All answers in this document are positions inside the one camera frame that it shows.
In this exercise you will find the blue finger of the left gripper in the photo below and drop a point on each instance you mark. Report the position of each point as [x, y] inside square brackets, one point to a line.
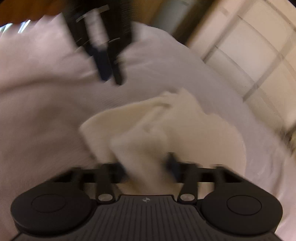
[102, 63]
[116, 64]

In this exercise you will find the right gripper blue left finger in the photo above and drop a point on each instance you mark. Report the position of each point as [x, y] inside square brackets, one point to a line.
[107, 175]

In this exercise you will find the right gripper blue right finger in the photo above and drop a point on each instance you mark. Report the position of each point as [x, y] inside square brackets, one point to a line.
[188, 175]

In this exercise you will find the cream knit striped sweater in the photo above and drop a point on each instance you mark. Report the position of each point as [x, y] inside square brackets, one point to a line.
[141, 136]

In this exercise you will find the lavender bed sheet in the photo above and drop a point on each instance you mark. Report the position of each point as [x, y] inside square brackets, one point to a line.
[49, 89]

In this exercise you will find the white sliding wardrobe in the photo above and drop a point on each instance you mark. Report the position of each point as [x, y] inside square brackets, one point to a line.
[252, 45]

